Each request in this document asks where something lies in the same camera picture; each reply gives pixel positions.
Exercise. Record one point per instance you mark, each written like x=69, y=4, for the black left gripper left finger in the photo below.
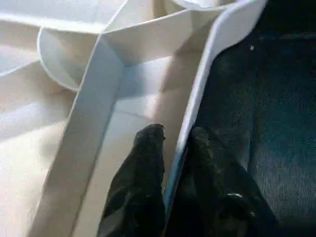
x=138, y=192

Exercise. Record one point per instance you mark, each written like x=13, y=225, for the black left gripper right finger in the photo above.
x=217, y=197

